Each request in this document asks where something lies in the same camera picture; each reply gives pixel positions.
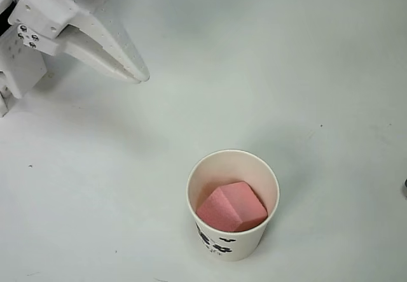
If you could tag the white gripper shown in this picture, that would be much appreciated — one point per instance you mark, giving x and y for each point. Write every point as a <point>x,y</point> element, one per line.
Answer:
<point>65,13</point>

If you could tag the pink foam cube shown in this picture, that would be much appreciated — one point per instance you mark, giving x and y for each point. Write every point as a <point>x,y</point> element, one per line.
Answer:
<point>241,202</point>

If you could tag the white paper cup black print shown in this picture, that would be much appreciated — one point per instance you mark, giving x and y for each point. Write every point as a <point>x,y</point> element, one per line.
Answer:
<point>210,240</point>

